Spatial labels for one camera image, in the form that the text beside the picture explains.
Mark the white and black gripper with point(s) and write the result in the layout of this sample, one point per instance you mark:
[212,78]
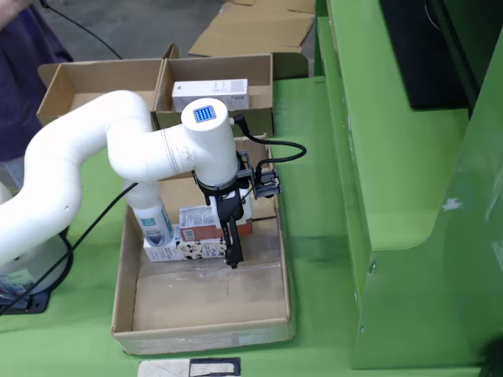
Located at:
[230,208]

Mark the red-brown product box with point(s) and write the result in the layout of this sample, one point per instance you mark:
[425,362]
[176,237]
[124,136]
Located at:
[196,218]

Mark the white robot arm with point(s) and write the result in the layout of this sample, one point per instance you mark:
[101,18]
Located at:
[129,129]

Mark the bare person forearm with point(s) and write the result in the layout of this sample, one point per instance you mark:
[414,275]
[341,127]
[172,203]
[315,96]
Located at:
[12,9]

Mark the shallow cardboard tray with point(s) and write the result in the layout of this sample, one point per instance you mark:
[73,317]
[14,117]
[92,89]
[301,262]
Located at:
[204,298]

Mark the cardboard box with olive flap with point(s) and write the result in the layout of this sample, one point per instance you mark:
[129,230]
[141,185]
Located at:
[255,121]

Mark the white product box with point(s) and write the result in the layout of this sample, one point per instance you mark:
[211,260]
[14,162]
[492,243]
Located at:
[212,88]

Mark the plain open cardboard box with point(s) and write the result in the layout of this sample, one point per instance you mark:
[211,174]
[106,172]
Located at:
[98,78]

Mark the flattened cardboard sheets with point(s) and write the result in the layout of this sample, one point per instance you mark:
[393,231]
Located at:
[255,27]

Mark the cow print carton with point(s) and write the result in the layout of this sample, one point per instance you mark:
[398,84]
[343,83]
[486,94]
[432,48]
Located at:
[188,251]

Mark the white bottle teal label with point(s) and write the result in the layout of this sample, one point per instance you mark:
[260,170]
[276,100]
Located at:
[151,224]

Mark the white printed paper card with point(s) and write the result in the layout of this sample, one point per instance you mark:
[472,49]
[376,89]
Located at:
[214,368]

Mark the crumpled white paper sheet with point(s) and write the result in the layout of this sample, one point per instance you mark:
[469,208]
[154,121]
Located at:
[163,369]

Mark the green metal shelf unit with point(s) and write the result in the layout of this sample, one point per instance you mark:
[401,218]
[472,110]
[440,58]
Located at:
[393,196]

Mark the person in purple shirt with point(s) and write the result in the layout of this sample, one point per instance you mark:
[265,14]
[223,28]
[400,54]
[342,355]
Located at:
[23,78]

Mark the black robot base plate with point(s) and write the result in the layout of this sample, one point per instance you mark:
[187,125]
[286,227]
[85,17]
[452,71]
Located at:
[37,305]

